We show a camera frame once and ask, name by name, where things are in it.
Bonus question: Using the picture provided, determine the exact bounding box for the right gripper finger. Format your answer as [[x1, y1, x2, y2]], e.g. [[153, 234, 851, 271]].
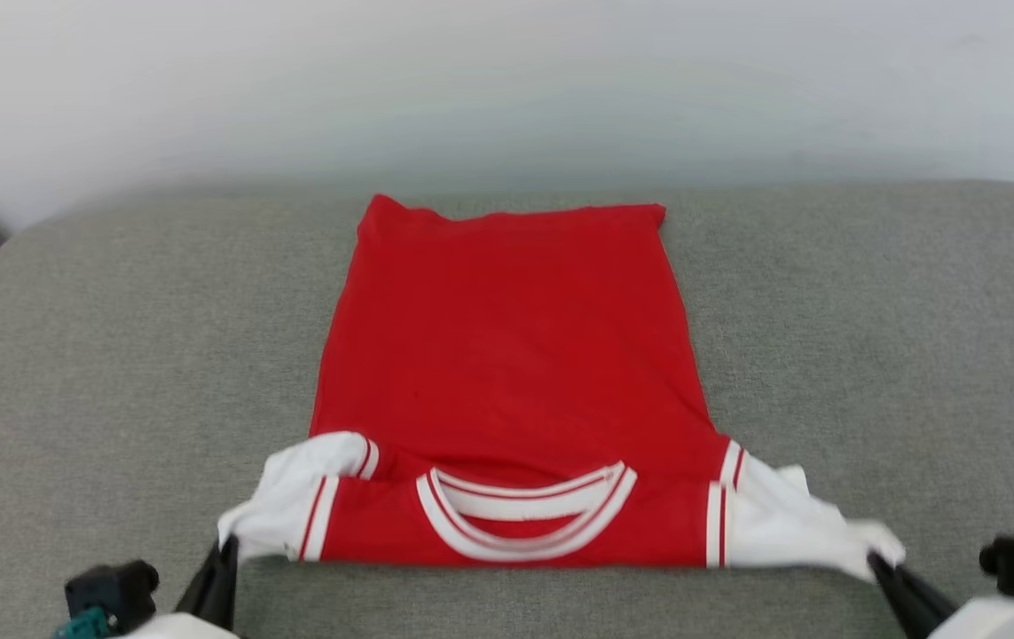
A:
[[866, 550, 960, 639]]

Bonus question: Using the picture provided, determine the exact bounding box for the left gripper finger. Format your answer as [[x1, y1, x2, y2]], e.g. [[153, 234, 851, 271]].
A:
[[174, 536, 240, 635]]

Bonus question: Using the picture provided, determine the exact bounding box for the red and white t-shirt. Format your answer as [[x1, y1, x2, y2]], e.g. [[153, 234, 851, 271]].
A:
[[216, 193, 907, 585]]

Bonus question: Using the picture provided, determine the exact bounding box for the teal left camera connector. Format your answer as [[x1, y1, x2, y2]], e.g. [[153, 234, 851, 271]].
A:
[[54, 608, 108, 639]]

